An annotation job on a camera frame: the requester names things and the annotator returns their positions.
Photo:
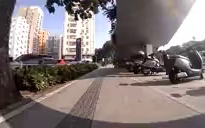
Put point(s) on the distant dark trees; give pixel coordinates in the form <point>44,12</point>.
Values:
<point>105,51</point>

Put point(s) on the dark upright signboard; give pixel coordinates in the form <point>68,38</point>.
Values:
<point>78,50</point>

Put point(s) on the dark scooter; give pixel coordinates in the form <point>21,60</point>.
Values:
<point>135,61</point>

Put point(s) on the dark tactile paving strip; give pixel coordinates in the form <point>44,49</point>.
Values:
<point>86,103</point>

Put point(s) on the white balconied building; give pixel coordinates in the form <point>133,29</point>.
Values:
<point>73,33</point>

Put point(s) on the grey paved pavement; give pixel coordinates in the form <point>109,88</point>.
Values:
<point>130,100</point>

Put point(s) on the white scooter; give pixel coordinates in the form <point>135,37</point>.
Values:
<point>152,64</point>

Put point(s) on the grey building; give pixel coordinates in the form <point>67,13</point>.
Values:
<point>54,46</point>

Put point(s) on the low green hedge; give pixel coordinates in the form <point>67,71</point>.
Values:
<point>46,76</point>

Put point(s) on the concrete flyover pillar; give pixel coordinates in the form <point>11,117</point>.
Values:
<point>146,23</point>

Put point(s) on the orange building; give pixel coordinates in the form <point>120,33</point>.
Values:
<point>44,41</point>

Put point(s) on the beige high-rise building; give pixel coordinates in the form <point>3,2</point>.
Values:
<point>35,26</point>

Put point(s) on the silver scooter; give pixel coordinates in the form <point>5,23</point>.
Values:
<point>185,66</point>

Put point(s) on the white high-rise building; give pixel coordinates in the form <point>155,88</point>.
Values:
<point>18,36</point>

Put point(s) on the pale kerb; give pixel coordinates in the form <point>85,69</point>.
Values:
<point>23,108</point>

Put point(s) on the row of trees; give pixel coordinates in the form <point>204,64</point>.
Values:
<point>193,45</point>

